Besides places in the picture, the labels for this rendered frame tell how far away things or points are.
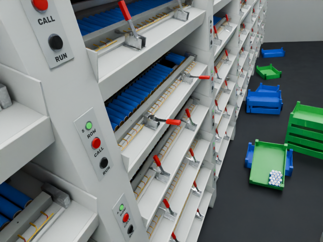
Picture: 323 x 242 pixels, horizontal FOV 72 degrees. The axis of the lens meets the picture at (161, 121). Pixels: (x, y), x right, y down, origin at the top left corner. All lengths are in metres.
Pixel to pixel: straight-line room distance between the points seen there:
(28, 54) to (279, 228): 1.44
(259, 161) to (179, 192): 0.93
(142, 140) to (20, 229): 0.28
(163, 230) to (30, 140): 0.62
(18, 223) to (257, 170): 1.50
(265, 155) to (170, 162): 1.10
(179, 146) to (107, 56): 0.46
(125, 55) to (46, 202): 0.29
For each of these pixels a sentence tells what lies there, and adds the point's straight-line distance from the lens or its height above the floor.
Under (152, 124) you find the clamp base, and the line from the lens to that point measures 0.55.
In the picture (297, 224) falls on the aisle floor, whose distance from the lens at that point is 1.56.
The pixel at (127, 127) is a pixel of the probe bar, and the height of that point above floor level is 0.98.
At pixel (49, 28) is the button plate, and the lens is 0.31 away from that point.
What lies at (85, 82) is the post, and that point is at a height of 1.15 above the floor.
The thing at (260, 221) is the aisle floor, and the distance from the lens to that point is 1.52.
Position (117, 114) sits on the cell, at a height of 0.99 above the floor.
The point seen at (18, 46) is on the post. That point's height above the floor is 1.22.
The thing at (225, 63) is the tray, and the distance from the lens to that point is 1.47.
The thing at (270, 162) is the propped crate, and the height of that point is 0.08.
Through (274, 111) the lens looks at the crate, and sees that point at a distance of 2.37.
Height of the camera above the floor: 1.26
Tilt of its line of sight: 33 degrees down
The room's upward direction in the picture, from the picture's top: 10 degrees counter-clockwise
